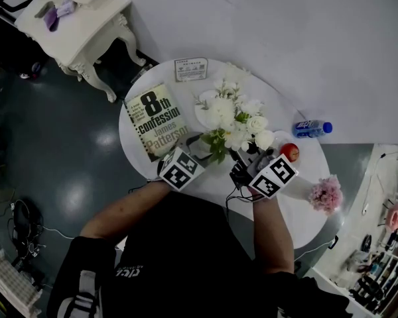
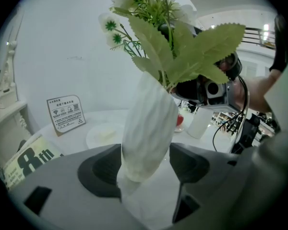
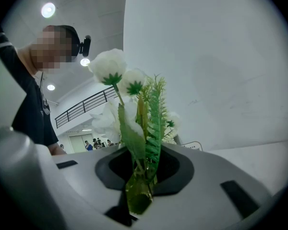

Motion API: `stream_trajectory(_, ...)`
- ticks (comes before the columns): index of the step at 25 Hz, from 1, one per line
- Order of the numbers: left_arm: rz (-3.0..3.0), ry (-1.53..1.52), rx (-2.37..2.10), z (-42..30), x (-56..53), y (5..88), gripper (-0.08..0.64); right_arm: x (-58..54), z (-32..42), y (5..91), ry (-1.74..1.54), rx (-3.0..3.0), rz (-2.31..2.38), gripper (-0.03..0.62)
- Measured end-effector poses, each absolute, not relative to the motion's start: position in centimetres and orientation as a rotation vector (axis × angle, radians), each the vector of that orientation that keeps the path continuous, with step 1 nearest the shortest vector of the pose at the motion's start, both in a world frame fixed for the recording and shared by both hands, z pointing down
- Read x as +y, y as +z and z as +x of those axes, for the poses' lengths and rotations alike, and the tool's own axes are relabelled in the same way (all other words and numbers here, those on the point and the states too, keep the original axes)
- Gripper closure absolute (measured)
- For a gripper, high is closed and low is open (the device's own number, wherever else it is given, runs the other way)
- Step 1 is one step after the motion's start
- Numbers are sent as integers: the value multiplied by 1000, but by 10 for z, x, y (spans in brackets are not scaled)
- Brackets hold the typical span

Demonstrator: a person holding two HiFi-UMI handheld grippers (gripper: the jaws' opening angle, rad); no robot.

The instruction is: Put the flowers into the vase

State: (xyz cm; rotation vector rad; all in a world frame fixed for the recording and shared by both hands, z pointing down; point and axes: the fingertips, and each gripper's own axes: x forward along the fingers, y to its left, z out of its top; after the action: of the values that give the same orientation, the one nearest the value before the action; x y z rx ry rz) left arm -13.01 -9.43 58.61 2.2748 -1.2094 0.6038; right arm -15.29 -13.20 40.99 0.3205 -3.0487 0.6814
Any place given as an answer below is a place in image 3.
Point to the white curved table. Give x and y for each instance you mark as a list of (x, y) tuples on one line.
[(259, 157)]

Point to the black head camera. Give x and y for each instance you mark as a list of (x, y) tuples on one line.
[(86, 45)]

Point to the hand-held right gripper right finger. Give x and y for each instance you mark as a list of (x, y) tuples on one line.
[(201, 188)]

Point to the person's head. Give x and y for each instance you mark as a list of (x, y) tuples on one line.
[(52, 49)]

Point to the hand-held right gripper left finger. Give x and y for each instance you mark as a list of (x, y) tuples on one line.
[(86, 171)]

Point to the white flowers with green leaves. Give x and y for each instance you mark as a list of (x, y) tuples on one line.
[(132, 138)]

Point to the person's left forearm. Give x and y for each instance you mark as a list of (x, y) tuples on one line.
[(57, 150)]

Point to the small white sign card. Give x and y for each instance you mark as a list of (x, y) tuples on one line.
[(193, 146)]

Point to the black metal railing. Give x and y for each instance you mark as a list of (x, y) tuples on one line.
[(86, 102)]

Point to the person's black shirt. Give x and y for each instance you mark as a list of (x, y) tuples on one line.
[(31, 118)]

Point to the round ceiling light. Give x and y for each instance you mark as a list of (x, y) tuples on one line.
[(85, 61), (51, 87), (48, 10)]

